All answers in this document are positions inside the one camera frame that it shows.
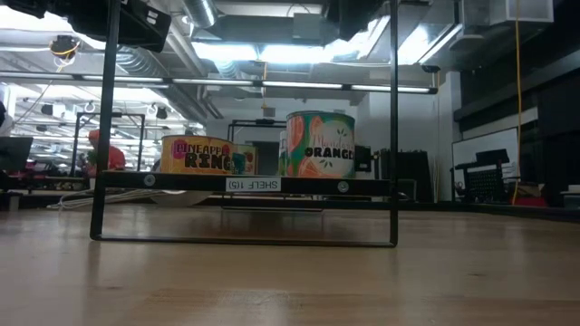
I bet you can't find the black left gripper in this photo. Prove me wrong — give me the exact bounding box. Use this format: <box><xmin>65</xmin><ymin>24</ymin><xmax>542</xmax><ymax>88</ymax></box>
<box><xmin>67</xmin><ymin>0</ymin><xmax>172</xmax><ymax>53</ymax></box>

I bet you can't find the orange green mandarin oranges can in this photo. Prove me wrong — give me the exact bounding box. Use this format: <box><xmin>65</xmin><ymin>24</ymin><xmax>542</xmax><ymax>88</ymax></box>
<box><xmin>285</xmin><ymin>110</ymin><xmax>356</xmax><ymax>179</ymax></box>

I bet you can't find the yellow pineapple rings can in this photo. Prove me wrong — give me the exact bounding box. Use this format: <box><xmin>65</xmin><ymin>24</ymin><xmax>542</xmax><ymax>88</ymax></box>
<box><xmin>160</xmin><ymin>134</ymin><xmax>237</xmax><ymax>176</ymax></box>

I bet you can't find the black metal wooden shelf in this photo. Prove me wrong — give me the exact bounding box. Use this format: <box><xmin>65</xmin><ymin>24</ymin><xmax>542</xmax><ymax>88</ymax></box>
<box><xmin>89</xmin><ymin>0</ymin><xmax>400</xmax><ymax>249</ymax></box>

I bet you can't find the long ceiling light bar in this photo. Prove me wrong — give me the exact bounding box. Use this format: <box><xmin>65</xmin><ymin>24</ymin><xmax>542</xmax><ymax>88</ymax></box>
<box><xmin>0</xmin><ymin>71</ymin><xmax>439</xmax><ymax>95</ymax></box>

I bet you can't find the person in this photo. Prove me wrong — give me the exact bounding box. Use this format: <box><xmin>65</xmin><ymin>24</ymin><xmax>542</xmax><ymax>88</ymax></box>
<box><xmin>85</xmin><ymin>129</ymin><xmax>127</xmax><ymax>176</ymax></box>

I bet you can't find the black monitor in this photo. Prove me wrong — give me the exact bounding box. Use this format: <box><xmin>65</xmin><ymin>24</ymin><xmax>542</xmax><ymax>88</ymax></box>
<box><xmin>354</xmin><ymin>144</ymin><xmax>372</xmax><ymax>173</ymax></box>

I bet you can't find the metal mesh strainer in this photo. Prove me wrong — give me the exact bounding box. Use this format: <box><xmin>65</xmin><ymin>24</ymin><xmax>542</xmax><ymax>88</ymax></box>
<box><xmin>47</xmin><ymin>187</ymin><xmax>164</xmax><ymax>210</ymax></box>

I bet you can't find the metal bowl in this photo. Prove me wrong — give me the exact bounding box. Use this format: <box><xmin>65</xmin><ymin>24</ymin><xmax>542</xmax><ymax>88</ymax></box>
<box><xmin>151</xmin><ymin>189</ymin><xmax>214</xmax><ymax>208</ymax></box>

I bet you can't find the whiteboard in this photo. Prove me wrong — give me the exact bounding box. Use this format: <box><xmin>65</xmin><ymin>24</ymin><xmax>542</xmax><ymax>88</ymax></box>
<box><xmin>451</xmin><ymin>127</ymin><xmax>520</xmax><ymax>187</ymax></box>

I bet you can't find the dark computer monitor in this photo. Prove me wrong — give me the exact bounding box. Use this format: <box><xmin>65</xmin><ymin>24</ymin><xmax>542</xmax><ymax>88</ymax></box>
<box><xmin>0</xmin><ymin>135</ymin><xmax>34</xmax><ymax>172</ymax></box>

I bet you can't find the red box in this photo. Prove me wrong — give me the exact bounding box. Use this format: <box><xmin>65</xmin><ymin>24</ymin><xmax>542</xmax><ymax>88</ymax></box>
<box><xmin>514</xmin><ymin>195</ymin><xmax>547</xmax><ymax>208</ymax></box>

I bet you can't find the silver air duct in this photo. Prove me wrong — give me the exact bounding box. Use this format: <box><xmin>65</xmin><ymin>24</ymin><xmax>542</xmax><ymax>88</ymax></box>
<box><xmin>183</xmin><ymin>0</ymin><xmax>218</xmax><ymax>28</ymax></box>

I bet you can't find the yellow black cable reel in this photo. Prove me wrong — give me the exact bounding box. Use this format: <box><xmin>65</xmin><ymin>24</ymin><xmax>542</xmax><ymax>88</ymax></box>
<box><xmin>48</xmin><ymin>34</ymin><xmax>82</xmax><ymax>60</ymax></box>

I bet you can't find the black background station frame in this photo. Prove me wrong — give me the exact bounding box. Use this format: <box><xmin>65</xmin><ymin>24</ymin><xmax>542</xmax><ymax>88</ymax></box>
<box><xmin>70</xmin><ymin>110</ymin><xmax>146</xmax><ymax>177</ymax></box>
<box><xmin>226</xmin><ymin>119</ymin><xmax>325</xmax><ymax>212</ymax></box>

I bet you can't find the black wire rack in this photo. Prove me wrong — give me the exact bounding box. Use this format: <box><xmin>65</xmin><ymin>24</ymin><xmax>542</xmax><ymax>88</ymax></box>
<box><xmin>457</xmin><ymin>149</ymin><xmax>511</xmax><ymax>205</ymax></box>

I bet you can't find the black table rig frame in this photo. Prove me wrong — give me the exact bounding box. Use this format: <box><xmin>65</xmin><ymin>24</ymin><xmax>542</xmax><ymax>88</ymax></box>
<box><xmin>459</xmin><ymin>201</ymin><xmax>580</xmax><ymax>223</ymax></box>

